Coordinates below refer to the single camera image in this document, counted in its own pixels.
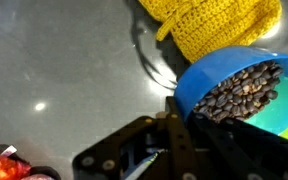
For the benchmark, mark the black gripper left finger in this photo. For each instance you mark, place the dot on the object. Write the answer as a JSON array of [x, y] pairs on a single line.
[[179, 146]]

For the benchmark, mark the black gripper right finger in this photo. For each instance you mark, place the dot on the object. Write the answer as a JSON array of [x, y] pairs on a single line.
[[237, 146]]

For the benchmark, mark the blue plastic bowl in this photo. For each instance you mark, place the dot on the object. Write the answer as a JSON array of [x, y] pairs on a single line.
[[214, 68]]

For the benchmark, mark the yellow crocheted cloth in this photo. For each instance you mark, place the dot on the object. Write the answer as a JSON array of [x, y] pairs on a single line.
[[210, 23]]

